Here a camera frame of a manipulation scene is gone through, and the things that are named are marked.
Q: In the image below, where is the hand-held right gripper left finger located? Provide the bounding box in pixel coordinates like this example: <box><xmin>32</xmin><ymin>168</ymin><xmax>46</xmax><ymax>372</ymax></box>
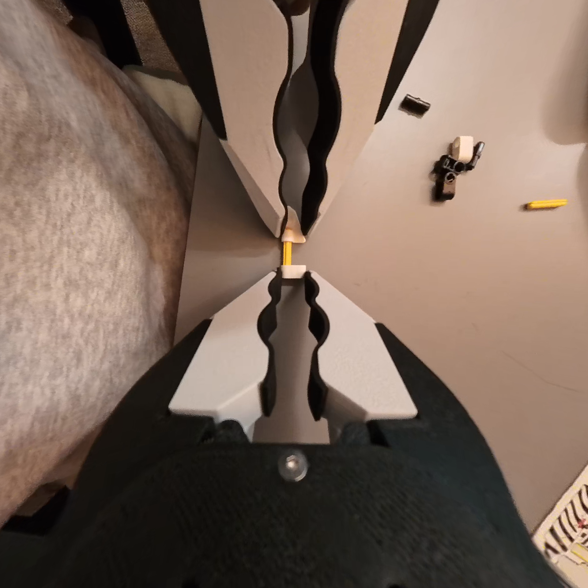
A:
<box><xmin>168</xmin><ymin>270</ymin><xmax>282</xmax><ymax>433</ymax></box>

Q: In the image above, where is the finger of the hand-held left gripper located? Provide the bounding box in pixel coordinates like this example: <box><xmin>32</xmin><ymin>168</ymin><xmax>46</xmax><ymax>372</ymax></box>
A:
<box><xmin>198</xmin><ymin>0</ymin><xmax>296</xmax><ymax>237</ymax></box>
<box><xmin>301</xmin><ymin>0</ymin><xmax>409</xmax><ymax>236</ymax></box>

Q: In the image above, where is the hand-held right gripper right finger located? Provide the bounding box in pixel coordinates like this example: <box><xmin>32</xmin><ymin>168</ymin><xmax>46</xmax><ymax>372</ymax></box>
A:
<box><xmin>304</xmin><ymin>270</ymin><xmax>418</xmax><ymax>422</ymax></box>

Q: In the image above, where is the small black lego pin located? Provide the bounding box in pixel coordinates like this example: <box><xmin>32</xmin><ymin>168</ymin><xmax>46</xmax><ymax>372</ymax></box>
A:
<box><xmin>399</xmin><ymin>94</ymin><xmax>430</xmax><ymax>118</ymax></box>

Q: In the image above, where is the zebra sticker sheet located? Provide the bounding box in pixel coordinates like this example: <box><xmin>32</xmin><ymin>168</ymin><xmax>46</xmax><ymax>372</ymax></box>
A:
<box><xmin>530</xmin><ymin>464</ymin><xmax>588</xmax><ymax>588</ymax></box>

